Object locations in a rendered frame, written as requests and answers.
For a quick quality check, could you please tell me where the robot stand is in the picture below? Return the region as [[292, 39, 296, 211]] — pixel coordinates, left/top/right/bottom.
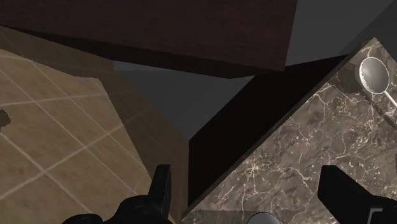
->
[[0, 0, 298, 80]]

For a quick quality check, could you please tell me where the grey metal ladle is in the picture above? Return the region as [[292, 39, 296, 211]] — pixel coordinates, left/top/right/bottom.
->
[[355, 57, 397, 109]]

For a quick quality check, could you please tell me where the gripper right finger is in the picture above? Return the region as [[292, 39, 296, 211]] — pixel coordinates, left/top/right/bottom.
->
[[317, 165, 397, 224]]

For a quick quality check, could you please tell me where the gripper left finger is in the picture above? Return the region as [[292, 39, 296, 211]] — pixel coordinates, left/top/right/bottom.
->
[[62, 164, 173, 224]]

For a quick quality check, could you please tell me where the grey rounded object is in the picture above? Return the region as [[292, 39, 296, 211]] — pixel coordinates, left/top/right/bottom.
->
[[246, 211, 282, 224]]

